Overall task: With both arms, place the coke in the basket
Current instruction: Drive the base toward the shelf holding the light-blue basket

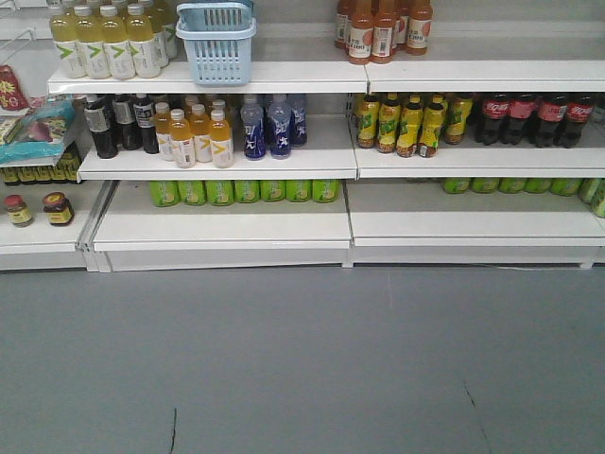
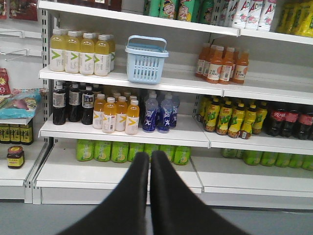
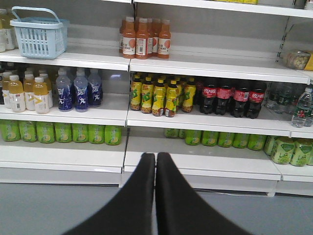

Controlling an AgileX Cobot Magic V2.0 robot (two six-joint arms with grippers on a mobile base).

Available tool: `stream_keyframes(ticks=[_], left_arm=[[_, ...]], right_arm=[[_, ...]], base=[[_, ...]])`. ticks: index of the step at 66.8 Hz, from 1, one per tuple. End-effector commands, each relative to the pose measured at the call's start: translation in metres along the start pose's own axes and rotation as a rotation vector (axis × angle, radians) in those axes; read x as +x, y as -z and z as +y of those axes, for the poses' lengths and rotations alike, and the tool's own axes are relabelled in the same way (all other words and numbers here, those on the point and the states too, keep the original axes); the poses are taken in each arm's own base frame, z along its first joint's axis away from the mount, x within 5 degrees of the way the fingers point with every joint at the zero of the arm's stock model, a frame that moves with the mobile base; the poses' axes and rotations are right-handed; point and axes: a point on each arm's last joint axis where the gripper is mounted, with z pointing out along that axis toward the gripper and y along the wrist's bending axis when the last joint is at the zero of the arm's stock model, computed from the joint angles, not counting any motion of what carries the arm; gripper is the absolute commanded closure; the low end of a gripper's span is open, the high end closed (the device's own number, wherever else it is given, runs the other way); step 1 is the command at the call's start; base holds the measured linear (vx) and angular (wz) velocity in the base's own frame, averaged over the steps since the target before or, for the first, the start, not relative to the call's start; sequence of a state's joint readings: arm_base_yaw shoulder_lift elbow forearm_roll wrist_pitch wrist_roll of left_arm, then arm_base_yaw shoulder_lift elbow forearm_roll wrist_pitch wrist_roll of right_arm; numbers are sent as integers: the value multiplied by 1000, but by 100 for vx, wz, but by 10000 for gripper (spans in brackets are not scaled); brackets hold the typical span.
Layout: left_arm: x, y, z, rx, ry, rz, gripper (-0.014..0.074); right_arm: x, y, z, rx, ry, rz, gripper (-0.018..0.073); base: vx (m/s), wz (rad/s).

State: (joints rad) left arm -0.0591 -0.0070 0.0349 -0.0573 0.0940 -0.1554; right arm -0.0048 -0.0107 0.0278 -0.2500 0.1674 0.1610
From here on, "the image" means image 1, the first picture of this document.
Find light blue plastic basket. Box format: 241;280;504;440
176;1;257;86

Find coke bottle red label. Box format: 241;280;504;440
475;93;511;146
534;93;569;148
501;93;538;145
555;93;595;148

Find green soda bottle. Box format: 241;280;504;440
205;180;234;206
312;179;340;203
178;181;206;206
285;180;312;202
234;180;260;203
260;180;286;202
148;181;181;207

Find blue sports drink bottle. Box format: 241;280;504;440
240;94;266;160
268;94;292;159
287;94;307;147

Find orange vitamin drink bottle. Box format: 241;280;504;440
210;110;234;168
189;104;212;163
154;102;174;161
169;109;196;168

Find yellow iced tea bottle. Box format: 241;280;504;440
417;95;444;158
444;93;474;145
355;94;380;148
396;94;423;158
376;93;401;153

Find white shelf unit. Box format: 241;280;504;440
1;1;604;272

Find dark tea bottle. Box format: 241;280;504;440
133;94;159;154
84;95;118;159
112;94;142;150

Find orange C100 juice bottle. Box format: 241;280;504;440
371;0;396;64
346;0;373;65
405;0;433;56

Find sauce jar red lid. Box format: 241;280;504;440
43;192;74;227
4;194;34;228

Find pale green drink bottle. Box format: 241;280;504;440
48;4;87;79
126;4;161;79
100;5;135;79
74;5;111;79

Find teal snack bag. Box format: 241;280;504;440
1;98;76;166

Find red snack bag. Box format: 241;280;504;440
0;65;29;112

